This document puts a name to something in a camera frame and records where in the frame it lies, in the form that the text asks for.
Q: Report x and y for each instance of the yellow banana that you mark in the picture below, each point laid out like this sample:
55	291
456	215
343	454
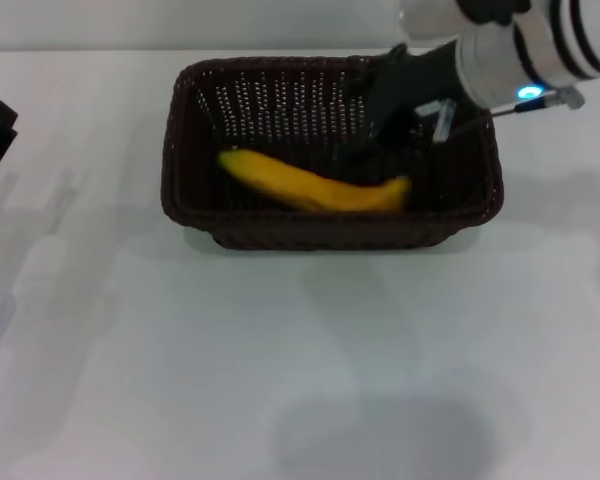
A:
320	187

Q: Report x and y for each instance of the black woven plastic basket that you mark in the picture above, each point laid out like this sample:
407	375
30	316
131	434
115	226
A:
330	225

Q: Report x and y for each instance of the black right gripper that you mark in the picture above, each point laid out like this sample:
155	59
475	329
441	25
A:
410	85

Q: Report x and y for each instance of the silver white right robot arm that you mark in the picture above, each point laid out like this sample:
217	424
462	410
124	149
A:
510	40

